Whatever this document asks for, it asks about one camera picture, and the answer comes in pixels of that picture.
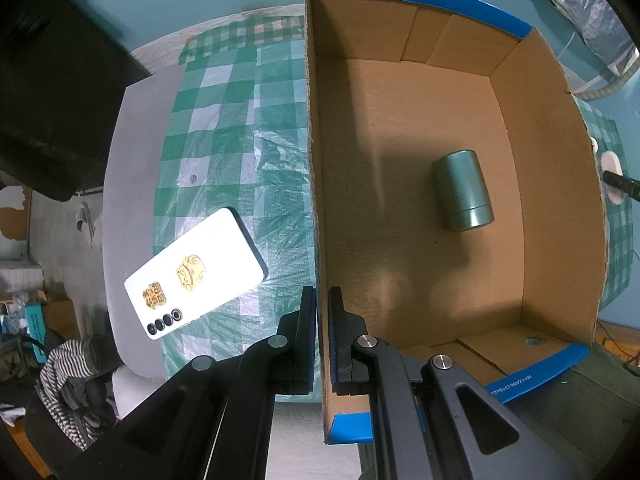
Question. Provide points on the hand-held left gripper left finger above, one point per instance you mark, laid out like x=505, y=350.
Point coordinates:
x=312, y=345

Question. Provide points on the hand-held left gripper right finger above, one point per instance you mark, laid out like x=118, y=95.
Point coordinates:
x=333, y=347

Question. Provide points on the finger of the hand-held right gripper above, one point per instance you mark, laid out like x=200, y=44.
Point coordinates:
x=622, y=183

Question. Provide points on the white oval case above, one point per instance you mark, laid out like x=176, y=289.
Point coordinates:
x=611, y=165

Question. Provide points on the cardboard box with blue edges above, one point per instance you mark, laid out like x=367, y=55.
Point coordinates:
x=425, y=285

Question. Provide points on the small white bottle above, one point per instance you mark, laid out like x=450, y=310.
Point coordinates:
x=594, y=144

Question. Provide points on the white smartphone with gold stickers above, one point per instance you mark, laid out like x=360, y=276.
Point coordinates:
x=200, y=270

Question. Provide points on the green cylindrical canister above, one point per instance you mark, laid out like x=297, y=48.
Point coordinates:
x=462, y=190

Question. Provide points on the silver foil sheet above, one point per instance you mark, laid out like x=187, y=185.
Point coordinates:
x=590, y=5

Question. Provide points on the green checkered plastic tablecloth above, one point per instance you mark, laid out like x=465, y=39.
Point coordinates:
x=225, y=160

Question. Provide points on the striped cloth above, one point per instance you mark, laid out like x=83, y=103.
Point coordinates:
x=65, y=375

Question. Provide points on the small brown cardboard box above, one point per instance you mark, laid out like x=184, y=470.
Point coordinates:
x=62, y=315

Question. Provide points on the teal box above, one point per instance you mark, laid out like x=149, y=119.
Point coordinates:
x=35, y=325

